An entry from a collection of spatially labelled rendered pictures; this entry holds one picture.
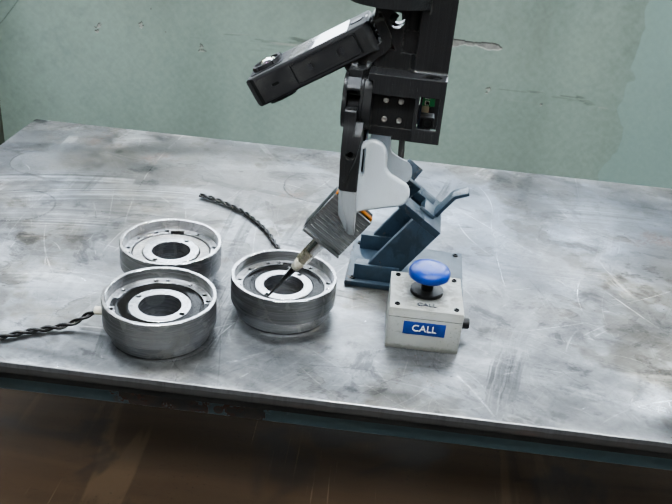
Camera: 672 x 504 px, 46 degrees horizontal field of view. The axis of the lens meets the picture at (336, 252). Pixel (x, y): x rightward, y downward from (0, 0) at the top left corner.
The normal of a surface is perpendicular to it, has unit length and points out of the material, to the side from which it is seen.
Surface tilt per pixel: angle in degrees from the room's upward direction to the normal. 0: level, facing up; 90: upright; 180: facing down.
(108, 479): 0
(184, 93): 90
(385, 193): 88
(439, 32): 90
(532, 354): 0
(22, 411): 0
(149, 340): 90
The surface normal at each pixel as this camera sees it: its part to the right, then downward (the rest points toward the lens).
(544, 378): 0.08, -0.88
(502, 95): -0.08, 0.46
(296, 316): 0.29, 0.47
